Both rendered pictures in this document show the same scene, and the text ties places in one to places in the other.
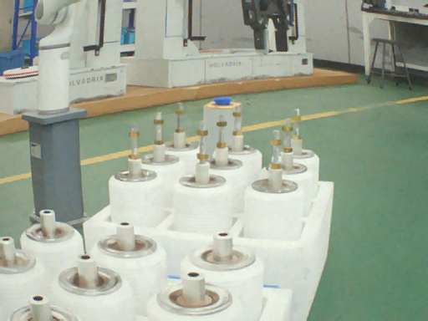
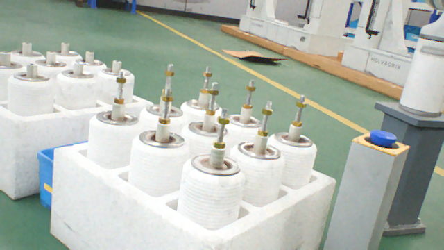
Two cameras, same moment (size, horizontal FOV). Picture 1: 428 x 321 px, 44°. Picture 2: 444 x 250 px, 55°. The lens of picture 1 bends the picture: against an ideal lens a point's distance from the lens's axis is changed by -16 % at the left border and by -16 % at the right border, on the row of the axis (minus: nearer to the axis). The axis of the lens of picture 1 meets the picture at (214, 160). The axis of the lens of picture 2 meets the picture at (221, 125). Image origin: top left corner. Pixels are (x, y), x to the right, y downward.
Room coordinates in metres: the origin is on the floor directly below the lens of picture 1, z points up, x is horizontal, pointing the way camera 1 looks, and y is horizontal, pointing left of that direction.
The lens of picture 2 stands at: (1.38, -0.72, 0.50)
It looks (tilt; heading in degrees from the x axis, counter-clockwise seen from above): 17 degrees down; 111
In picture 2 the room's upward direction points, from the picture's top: 10 degrees clockwise
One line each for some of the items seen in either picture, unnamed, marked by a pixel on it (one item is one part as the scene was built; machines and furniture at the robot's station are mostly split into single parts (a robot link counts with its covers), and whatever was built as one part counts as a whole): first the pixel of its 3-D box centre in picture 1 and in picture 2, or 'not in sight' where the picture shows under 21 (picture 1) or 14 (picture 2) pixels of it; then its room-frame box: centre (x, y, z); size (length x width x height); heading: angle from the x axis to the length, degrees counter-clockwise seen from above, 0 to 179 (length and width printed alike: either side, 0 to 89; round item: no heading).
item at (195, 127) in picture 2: (221, 164); (207, 129); (1.08, -0.01, 0.25); 0.08 x 0.08 x 0.01
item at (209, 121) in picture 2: (221, 157); (209, 123); (1.08, -0.01, 0.26); 0.02 x 0.02 x 0.03
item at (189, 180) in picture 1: (202, 181); (164, 111); (0.97, 0.02, 0.25); 0.08 x 0.08 x 0.01
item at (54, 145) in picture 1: (55, 168); (400, 167); (1.45, 0.41, 0.15); 0.15 x 0.15 x 0.30; 45
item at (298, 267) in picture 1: (221, 247); (195, 205); (1.08, -0.01, 0.09); 0.39 x 0.39 x 0.18; 74
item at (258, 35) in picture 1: (257, 33); not in sight; (0.89, -0.06, 0.50); 0.03 x 0.01 x 0.05; 146
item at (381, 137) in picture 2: (222, 102); (382, 139); (1.38, -0.02, 0.32); 0.04 x 0.04 x 0.02
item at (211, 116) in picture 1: (221, 173); (356, 230); (1.38, -0.02, 0.16); 0.07 x 0.07 x 0.31; 74
